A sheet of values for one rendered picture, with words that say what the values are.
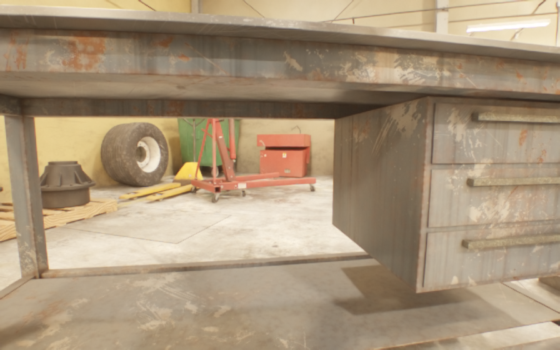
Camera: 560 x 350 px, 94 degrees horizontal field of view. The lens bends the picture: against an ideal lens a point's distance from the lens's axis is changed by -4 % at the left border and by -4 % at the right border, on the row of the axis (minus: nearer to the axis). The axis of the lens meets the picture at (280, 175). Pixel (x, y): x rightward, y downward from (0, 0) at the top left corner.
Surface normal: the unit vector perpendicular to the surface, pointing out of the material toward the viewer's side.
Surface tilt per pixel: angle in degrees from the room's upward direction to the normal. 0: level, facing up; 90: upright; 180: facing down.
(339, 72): 90
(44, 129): 90
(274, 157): 90
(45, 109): 90
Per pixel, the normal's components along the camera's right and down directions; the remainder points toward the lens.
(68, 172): 0.76, -0.12
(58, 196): 0.35, 0.10
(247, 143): -0.29, 0.11
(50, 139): 0.95, 0.04
